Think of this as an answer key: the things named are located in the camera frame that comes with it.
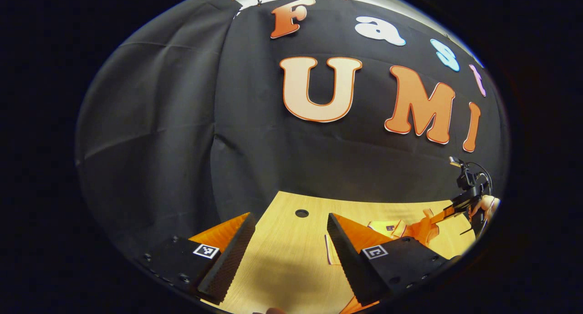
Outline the orange T-shirt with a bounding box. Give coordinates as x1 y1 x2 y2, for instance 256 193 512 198
324 208 456 314

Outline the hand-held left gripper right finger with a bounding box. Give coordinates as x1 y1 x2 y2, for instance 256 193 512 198
327 213 460 307

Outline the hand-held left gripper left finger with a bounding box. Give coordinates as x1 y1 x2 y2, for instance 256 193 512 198
137 212 256 305

